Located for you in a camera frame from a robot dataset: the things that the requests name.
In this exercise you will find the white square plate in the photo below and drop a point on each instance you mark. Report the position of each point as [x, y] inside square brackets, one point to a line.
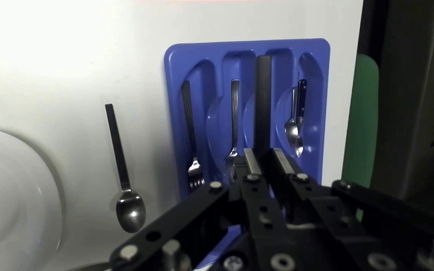
[30, 207]

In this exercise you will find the black handled spoon on table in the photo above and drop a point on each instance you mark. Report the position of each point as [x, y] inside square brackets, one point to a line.
[129, 206]

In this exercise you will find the blue cutlery tray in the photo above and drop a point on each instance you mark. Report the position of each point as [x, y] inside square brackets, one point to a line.
[209, 67]

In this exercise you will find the fork in tray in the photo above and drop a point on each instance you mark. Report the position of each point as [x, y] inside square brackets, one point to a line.
[194, 170]

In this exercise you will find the small spoon in tray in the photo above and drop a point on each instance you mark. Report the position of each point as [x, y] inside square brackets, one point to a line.
[294, 123]

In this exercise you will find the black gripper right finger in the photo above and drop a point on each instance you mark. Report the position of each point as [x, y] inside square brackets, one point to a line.
[285, 171]

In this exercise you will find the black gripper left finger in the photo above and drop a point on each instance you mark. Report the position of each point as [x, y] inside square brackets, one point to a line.
[247, 168]

